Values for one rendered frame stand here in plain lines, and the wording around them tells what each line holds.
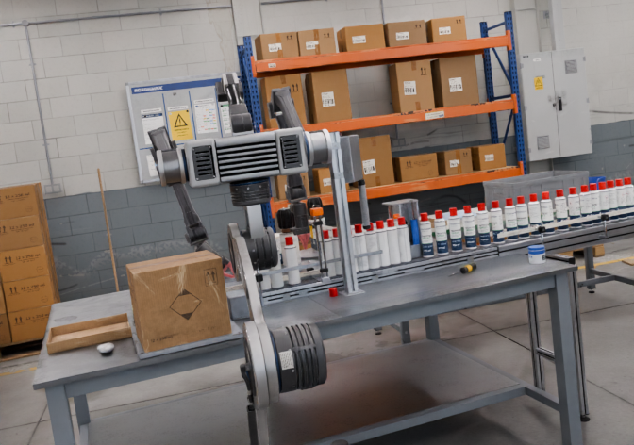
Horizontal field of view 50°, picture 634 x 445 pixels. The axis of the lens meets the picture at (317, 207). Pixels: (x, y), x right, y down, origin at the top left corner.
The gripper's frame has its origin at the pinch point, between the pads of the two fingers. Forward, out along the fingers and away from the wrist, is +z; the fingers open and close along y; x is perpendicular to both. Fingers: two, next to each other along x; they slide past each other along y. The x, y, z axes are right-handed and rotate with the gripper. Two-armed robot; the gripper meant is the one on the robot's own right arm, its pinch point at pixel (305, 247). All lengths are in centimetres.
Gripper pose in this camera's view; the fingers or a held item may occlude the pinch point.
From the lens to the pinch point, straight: 297.4
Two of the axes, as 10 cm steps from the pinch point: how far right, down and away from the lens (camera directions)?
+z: 1.3, 9.8, 1.1
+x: 3.2, 0.6, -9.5
